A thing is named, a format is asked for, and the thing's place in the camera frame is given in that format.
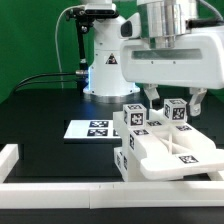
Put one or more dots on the white tagged cube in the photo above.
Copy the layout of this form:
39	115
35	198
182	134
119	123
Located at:
134	115
175	109

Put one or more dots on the white left barrier rail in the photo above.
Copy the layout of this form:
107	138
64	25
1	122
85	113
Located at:
9	156

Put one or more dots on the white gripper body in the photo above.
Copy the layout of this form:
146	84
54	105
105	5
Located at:
196	60

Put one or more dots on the white seat block with pegs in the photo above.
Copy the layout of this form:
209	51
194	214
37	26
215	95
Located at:
133	168

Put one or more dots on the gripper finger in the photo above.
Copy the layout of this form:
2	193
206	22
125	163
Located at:
198	95
151	92

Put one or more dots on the white chair seat plate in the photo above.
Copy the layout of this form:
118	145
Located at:
90	130

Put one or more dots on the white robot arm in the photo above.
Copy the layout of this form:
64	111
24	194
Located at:
166	43

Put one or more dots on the white barrier rail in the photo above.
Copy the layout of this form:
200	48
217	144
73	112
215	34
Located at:
111	195
9	156
217	176

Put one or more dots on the white front barrier rail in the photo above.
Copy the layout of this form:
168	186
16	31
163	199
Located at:
111	195

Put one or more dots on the white chair back frame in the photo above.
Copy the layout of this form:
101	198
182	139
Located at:
167	150

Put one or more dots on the white right barrier rail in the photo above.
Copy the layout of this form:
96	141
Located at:
217	176

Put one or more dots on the black camera on stand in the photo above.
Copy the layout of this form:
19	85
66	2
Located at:
93	10

